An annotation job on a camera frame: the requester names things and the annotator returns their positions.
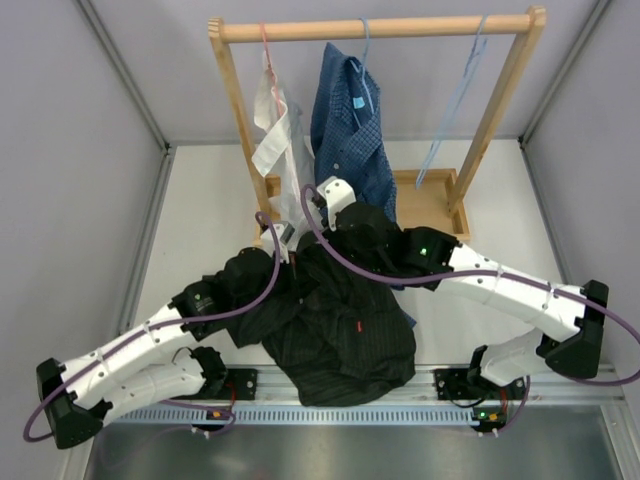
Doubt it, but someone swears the light blue hanger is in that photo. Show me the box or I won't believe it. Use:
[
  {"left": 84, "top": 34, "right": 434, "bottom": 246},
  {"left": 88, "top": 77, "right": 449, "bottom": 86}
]
[{"left": 415, "top": 15, "right": 489, "bottom": 189}]

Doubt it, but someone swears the white shirt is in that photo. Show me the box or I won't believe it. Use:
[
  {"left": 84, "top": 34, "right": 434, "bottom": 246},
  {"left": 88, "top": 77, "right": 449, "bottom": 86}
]
[{"left": 252, "top": 57, "right": 315, "bottom": 239}]

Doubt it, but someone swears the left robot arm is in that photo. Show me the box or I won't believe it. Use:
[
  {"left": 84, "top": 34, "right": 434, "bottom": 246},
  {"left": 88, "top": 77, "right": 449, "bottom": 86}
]
[{"left": 36, "top": 247, "right": 292, "bottom": 450}]

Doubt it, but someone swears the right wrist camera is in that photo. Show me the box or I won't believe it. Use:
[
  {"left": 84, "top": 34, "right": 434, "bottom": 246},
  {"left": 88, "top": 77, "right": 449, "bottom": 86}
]
[{"left": 312, "top": 176, "right": 356, "bottom": 230}]

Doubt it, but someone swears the pink wire hanger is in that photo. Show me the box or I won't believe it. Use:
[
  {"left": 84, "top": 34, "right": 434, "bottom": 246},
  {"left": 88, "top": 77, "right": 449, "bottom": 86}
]
[{"left": 259, "top": 22, "right": 286, "bottom": 118}]

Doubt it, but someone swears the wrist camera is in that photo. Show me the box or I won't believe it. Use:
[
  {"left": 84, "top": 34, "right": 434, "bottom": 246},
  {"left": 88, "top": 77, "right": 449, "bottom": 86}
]
[
  {"left": 312, "top": 176, "right": 356, "bottom": 230},
  {"left": 259, "top": 221, "right": 296, "bottom": 264}
]

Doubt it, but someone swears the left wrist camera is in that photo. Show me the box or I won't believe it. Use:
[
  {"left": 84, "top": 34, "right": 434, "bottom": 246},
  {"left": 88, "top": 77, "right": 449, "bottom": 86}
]
[{"left": 259, "top": 221, "right": 296, "bottom": 264}]

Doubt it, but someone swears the wooden clothes rack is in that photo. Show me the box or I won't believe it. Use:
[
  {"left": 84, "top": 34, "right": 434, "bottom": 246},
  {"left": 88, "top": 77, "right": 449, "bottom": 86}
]
[{"left": 208, "top": 6, "right": 547, "bottom": 240}]

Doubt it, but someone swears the slotted grey cable duct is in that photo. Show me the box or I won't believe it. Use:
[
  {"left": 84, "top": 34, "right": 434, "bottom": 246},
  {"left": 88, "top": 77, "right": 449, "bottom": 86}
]
[{"left": 117, "top": 404, "right": 499, "bottom": 427}]

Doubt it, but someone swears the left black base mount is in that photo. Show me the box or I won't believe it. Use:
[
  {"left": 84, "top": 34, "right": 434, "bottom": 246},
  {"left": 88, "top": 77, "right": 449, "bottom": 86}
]
[{"left": 214, "top": 368, "right": 258, "bottom": 401}]

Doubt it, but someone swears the blue checked shirt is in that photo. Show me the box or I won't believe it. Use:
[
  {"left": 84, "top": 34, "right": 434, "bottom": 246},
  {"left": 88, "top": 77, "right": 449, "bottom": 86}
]
[{"left": 309, "top": 42, "right": 419, "bottom": 329}]

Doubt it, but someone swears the blue hanger with shirt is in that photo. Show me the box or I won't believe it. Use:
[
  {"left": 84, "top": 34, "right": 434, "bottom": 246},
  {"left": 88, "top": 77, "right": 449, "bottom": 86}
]
[{"left": 352, "top": 17, "right": 374, "bottom": 114}]

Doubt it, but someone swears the black striped shirt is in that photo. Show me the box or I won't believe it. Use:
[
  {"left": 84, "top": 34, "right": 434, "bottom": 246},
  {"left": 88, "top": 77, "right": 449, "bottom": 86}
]
[{"left": 228, "top": 234, "right": 416, "bottom": 407}]

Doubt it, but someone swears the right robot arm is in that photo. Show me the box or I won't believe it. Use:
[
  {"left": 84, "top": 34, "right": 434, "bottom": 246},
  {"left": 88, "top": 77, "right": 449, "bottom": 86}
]
[{"left": 329, "top": 202, "right": 609, "bottom": 397}]

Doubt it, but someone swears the aluminium mounting rail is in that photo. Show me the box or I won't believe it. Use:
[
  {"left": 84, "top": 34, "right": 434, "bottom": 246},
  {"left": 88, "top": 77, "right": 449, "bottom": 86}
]
[{"left": 114, "top": 363, "right": 621, "bottom": 404}]

